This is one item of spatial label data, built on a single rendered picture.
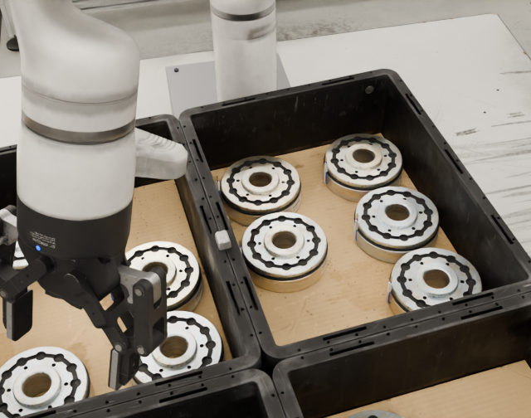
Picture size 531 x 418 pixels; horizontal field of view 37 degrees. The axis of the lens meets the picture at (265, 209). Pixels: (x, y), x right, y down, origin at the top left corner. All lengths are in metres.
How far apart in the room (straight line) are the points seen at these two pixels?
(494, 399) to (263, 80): 0.57
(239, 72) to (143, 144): 0.62
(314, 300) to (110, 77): 0.52
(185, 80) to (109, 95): 0.84
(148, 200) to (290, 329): 0.28
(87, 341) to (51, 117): 0.48
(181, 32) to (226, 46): 1.76
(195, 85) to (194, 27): 1.63
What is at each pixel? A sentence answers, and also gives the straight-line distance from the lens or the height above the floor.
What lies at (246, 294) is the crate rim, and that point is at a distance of 0.81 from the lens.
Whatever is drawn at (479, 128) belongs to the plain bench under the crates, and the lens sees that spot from 1.39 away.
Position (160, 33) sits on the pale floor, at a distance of 2.91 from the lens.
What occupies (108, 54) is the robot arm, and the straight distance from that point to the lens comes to 0.48.
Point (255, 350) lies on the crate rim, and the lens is 0.77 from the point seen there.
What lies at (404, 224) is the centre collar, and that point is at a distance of 0.97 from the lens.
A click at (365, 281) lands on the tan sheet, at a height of 0.83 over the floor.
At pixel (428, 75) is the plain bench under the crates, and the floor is 0.70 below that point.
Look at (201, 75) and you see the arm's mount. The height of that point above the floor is 0.80.
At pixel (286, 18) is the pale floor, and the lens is 2.95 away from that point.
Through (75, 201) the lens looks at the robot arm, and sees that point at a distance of 0.51.
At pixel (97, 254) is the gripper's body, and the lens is 0.53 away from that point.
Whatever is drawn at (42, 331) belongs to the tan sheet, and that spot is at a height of 0.83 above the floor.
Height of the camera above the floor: 1.57
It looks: 45 degrees down
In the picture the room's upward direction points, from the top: 2 degrees counter-clockwise
